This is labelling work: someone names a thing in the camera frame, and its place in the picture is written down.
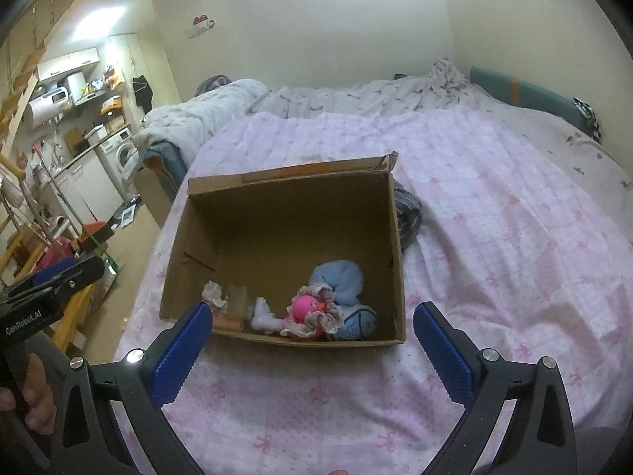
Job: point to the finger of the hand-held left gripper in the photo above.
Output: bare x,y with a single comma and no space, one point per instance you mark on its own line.
69,277

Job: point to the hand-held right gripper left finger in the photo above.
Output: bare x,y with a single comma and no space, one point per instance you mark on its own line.
183,351

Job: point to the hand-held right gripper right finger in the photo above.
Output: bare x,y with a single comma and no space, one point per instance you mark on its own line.
447,356

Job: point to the doll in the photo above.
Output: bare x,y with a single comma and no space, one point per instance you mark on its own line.
264,319

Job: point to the pink rubber toy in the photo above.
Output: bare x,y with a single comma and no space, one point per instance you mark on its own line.
304,309

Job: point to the brown cardboard box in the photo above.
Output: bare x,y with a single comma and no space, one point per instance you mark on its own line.
277,227

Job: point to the white blue soft ball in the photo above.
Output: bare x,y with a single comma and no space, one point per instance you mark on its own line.
358,325

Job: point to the person's left hand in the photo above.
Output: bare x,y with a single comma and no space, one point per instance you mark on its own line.
42,396

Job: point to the pink bin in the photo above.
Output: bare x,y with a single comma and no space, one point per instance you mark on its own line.
52,257

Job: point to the red box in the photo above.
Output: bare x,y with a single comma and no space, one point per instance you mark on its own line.
96,231

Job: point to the clear plastic packet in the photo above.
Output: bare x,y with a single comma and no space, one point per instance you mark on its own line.
215,297

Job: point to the printed paper sheet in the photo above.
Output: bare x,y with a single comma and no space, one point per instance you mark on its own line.
126,215

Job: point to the white kitchen cabinet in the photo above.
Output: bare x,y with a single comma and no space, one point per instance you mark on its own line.
89,188

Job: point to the tall brown carton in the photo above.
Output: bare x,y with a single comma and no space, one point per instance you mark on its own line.
151,198

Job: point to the white washing machine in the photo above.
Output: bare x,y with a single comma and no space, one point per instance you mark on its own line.
123,156

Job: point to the light blue plush toy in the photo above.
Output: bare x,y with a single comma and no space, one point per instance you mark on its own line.
336,282

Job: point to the dark cloth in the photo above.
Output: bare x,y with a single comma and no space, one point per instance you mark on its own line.
408,217

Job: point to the teal orange folded blanket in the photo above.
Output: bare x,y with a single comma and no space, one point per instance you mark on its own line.
165,158

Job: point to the white water heater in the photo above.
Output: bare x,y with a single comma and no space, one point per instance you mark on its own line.
43,108

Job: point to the wooden ladder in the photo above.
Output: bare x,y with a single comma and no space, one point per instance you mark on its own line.
20,99

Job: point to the black hanging garment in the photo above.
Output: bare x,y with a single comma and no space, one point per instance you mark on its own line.
141,90

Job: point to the white duvet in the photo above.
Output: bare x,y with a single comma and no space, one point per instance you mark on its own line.
198,118

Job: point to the teal bolster pillow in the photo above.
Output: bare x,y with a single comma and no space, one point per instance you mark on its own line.
534,94

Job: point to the black white patterned item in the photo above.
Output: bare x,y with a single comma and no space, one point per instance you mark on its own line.
588,116

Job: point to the white floral bedsheet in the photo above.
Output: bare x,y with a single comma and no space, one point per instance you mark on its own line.
346,96

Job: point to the wall hook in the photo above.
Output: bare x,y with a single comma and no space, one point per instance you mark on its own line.
202,24

